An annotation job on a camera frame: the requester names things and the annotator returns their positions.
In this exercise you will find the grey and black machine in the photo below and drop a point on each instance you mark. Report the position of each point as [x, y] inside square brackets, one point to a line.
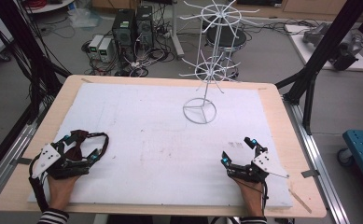
[345, 46]

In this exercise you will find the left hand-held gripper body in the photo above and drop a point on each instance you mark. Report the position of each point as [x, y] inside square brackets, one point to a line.
[53, 157]

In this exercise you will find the light wooden table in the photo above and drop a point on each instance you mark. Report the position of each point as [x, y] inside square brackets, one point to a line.
[282, 124]

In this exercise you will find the white round table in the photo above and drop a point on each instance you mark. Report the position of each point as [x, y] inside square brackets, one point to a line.
[50, 4]

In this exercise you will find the black round stool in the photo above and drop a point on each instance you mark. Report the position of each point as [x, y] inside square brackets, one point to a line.
[226, 39]

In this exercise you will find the clear plastic bag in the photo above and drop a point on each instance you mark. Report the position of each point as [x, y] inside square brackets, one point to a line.
[84, 17]

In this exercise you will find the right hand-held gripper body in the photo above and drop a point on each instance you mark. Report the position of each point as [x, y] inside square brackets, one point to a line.
[260, 166]

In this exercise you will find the person's right hand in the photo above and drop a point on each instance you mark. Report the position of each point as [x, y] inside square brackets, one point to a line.
[250, 194]

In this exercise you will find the black metal frame strut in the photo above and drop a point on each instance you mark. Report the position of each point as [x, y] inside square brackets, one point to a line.
[325, 49]
[20, 46]

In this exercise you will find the grey tape strip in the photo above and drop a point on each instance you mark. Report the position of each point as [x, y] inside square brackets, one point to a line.
[309, 173]
[22, 161]

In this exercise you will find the person's left hand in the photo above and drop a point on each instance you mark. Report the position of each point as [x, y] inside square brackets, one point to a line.
[60, 189]

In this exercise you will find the thin wooden stick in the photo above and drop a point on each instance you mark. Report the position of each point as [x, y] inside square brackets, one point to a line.
[300, 200]

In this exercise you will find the grey bench power supply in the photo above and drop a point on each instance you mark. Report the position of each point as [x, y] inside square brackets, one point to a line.
[94, 46]
[105, 49]

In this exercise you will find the white foam mat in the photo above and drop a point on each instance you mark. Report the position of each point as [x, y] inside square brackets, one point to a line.
[157, 155]

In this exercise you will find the black computer tower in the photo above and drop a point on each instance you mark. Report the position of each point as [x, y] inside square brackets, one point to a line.
[123, 32]
[145, 26]

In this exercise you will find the white floor board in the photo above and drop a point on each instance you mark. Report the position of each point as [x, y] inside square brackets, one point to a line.
[297, 43]

